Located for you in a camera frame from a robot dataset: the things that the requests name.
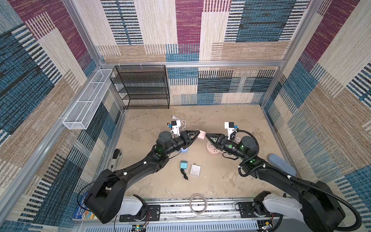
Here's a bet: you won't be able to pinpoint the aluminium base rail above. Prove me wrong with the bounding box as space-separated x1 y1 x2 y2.
72 198 310 232

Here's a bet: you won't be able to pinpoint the teal plug adapter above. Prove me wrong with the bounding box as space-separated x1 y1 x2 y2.
180 160 188 170

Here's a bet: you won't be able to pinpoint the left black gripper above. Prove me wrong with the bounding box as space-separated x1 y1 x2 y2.
164 132 201 158

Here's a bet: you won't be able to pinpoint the white mesh wall basket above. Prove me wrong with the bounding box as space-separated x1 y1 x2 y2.
63 69 113 130

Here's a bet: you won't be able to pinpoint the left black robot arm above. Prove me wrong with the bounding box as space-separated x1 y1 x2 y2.
84 130 201 224

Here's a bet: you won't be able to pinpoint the grey cable ring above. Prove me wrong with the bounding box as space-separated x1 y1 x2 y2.
189 193 208 215

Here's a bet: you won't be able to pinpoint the black wire shelf rack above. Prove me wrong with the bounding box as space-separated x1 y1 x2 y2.
110 65 170 110

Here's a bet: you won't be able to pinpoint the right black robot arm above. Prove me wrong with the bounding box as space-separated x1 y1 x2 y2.
206 132 362 232

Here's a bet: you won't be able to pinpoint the white square plug adapter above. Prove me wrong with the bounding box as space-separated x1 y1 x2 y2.
190 164 201 177

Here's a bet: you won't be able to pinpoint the pink plug adapter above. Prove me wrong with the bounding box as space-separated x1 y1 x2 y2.
198 130 206 140

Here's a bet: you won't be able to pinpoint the blue grey oval pad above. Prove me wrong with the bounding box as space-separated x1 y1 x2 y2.
268 154 297 176

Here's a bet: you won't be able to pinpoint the pink round power strip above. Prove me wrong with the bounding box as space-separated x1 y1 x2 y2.
206 141 222 156

